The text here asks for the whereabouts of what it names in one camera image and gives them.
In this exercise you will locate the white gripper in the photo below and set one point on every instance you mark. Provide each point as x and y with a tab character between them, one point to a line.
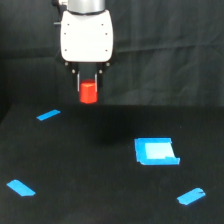
86	39

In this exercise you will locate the red hexagonal block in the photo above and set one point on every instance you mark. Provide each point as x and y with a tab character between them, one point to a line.
88	92

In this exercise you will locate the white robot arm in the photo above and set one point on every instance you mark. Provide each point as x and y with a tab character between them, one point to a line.
81	7

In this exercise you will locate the blue tape strip back left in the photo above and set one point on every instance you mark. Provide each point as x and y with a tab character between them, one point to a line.
48	115

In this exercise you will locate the blue tape strip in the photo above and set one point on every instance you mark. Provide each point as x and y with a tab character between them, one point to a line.
48	115
191	196
20	188

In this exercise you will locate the blue tape square marker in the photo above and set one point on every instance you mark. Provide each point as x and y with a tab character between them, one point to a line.
155	151

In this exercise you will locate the blue tape strip front left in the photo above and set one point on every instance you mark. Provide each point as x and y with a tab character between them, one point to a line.
20	188

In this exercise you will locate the blue tape strip front right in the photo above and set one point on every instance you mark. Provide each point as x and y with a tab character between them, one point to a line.
191	196

